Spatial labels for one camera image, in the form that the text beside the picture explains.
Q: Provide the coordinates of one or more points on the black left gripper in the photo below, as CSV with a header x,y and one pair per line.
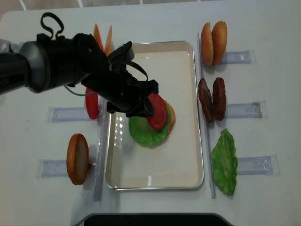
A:
x,y
108,77

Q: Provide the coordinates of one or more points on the red tomato slice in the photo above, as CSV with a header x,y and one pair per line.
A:
x,y
91,100
159,119

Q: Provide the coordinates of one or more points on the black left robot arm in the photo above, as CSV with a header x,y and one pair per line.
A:
x,y
46,64

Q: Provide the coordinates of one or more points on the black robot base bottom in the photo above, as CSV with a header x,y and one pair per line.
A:
x,y
154,219

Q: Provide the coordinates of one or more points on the bun slice under lettuce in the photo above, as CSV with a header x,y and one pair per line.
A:
x,y
172,118

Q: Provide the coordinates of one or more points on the green lettuce leaf on tray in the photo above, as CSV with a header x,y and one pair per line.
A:
x,y
144,134

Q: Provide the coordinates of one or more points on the left brown meat patty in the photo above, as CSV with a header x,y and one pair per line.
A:
x,y
206,100

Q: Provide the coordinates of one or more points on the brown meat patty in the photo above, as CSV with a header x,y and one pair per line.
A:
x,y
219,99
206,100

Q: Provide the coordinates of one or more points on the right orange cheese slice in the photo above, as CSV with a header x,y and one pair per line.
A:
x,y
107,48

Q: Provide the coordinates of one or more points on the orange cheese slice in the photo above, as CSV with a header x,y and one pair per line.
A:
x,y
97,37
107,48

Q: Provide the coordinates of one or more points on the right brown meat patty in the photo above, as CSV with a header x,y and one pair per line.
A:
x,y
219,99

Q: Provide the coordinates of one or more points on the left orange cheese slice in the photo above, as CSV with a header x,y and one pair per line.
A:
x,y
97,37

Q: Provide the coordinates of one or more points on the green lettuce leaf standing right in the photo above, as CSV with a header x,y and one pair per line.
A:
x,y
225,163

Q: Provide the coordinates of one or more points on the long clear strip right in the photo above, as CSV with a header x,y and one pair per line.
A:
x,y
206,128

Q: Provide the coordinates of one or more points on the long clear strip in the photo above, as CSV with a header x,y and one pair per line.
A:
x,y
100,164
206,128

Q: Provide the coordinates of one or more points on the white rectangular metal tray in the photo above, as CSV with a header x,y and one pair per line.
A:
x,y
176,162

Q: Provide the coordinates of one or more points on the left bun half upper right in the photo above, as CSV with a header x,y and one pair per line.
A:
x,y
206,42

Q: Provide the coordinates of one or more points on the bun half lower left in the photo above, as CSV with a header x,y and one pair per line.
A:
x,y
77,159

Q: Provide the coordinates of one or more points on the long clear strip left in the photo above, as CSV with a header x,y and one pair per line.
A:
x,y
100,164

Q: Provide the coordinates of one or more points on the right sesame bun half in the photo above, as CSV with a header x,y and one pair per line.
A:
x,y
219,38

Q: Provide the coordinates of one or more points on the clear holder rail middle right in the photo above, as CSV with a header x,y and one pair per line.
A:
x,y
246,110

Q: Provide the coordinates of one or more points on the clear holder rail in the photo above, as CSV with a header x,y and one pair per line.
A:
x,y
239,57
51,168
246,110
265,165

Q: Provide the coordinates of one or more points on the clear holder rail upper right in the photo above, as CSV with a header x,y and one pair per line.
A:
x,y
239,57

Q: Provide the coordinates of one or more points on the clear holder rail lower left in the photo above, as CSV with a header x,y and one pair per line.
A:
x,y
51,168

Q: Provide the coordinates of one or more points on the clear holder rail lower right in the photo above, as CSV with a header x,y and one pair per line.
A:
x,y
265,165

